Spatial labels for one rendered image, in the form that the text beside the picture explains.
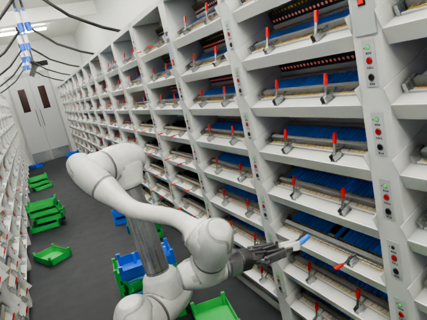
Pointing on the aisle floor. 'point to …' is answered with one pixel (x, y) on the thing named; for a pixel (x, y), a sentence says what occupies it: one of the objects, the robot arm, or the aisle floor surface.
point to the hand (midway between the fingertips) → (289, 246)
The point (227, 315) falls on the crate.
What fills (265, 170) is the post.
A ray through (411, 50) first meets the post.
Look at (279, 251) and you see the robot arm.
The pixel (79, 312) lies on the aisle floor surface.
